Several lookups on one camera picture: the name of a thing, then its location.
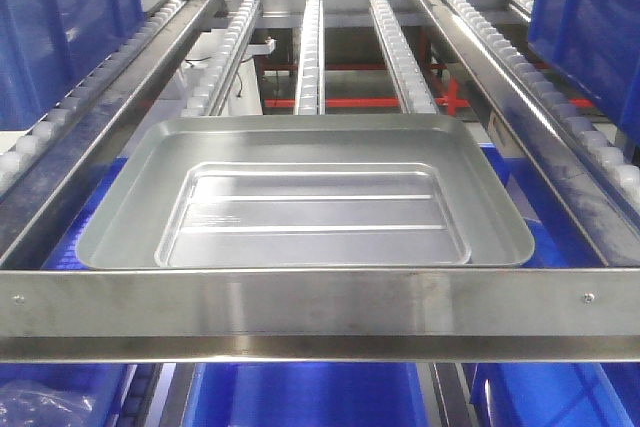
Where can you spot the small silver metal tray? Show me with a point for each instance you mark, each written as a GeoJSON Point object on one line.
{"type": "Point", "coordinates": [295, 215]}

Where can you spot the large grey metal tray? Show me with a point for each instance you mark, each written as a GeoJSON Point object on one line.
{"type": "Point", "coordinates": [127, 227]}

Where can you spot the centre roller track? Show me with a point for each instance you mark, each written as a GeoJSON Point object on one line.
{"type": "Point", "coordinates": [310, 85]}

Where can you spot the steel front crossbar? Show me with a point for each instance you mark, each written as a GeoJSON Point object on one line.
{"type": "Point", "coordinates": [468, 315]}

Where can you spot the left inner roller track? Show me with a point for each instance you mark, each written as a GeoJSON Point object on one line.
{"type": "Point", "coordinates": [209, 95]}

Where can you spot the right inner roller track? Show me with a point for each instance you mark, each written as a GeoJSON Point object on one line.
{"type": "Point", "coordinates": [411, 89]}

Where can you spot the blue bin lower centre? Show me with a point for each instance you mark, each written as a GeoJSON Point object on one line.
{"type": "Point", "coordinates": [306, 394]}

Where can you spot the blue bin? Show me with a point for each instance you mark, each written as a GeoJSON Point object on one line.
{"type": "Point", "coordinates": [306, 394]}
{"type": "Point", "coordinates": [106, 382]}
{"type": "Point", "coordinates": [554, 394]}
{"type": "Point", "coordinates": [595, 44]}
{"type": "Point", "coordinates": [49, 46]}

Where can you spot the blue bin lower left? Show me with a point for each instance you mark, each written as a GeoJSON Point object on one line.
{"type": "Point", "coordinates": [106, 382]}

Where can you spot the blue bin upper left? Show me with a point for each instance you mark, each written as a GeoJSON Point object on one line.
{"type": "Point", "coordinates": [49, 46]}

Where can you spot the blue bin lower right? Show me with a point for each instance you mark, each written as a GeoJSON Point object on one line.
{"type": "Point", "coordinates": [554, 394]}

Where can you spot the blue bin upper right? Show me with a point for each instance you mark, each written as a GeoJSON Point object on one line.
{"type": "Point", "coordinates": [595, 44]}

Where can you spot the clear plastic bag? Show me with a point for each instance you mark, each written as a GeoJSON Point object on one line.
{"type": "Point", "coordinates": [29, 403]}

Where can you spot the red floor frame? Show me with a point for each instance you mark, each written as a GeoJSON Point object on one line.
{"type": "Point", "coordinates": [356, 75]}

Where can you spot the right steel divider rail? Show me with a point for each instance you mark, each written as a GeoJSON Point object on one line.
{"type": "Point", "coordinates": [590, 221]}

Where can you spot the steel divider rail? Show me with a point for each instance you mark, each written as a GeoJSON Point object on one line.
{"type": "Point", "coordinates": [40, 206]}
{"type": "Point", "coordinates": [590, 221]}

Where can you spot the left steel divider rail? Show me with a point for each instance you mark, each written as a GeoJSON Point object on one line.
{"type": "Point", "coordinates": [40, 206]}

